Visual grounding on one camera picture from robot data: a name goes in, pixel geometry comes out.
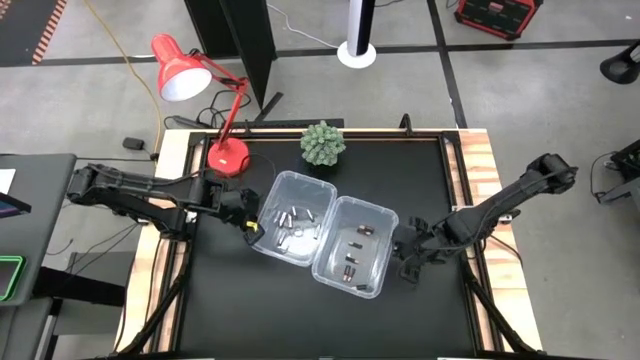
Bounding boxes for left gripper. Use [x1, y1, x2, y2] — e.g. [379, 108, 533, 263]
[222, 188, 267, 247]

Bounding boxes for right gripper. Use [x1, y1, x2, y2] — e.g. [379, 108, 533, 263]
[393, 216, 450, 284]

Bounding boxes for clear plastic storage bin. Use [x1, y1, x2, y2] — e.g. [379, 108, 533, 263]
[248, 170, 338, 268]
[311, 195, 400, 300]

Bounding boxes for green artificial potted plant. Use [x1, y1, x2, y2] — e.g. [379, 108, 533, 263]
[299, 118, 347, 166]

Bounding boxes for red desk lamp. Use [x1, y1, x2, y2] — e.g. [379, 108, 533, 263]
[150, 32, 252, 178]

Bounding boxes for white black pole stand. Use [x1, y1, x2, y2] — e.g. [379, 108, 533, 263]
[336, 0, 377, 70]

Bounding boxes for black partition panel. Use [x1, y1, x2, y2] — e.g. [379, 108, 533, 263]
[183, 0, 284, 124]

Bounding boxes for grey desk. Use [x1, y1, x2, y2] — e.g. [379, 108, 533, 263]
[0, 153, 78, 307]

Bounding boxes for dark tablet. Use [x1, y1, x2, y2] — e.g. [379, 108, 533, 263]
[0, 192, 32, 220]

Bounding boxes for red black equipment case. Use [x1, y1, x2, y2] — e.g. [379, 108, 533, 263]
[453, 0, 544, 41]

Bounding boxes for black round stand base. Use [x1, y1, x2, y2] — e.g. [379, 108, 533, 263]
[598, 39, 640, 85]

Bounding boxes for black mat orange striped edge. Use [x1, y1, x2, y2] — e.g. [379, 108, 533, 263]
[0, 0, 69, 68]

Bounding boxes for black cable with yellow tag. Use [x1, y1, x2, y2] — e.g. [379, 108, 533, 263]
[242, 152, 277, 234]

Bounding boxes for black table frame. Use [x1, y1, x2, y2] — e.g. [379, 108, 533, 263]
[113, 113, 544, 360]

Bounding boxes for black tangled cables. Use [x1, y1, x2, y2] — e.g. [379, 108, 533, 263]
[163, 89, 252, 130]

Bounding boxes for white cable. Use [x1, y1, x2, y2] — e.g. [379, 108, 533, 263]
[266, 2, 341, 50]

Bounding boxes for black equipment frame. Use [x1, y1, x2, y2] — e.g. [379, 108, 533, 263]
[589, 138, 640, 205]

